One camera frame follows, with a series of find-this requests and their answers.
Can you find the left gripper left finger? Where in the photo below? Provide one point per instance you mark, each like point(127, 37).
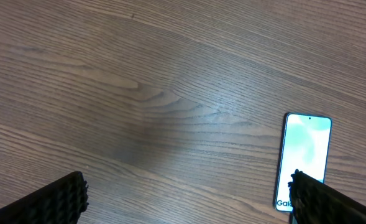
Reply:
point(62, 201)

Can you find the smartphone with teal screen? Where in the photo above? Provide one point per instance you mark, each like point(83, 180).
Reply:
point(304, 146)

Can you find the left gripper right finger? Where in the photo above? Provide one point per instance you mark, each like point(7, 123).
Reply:
point(316, 203)

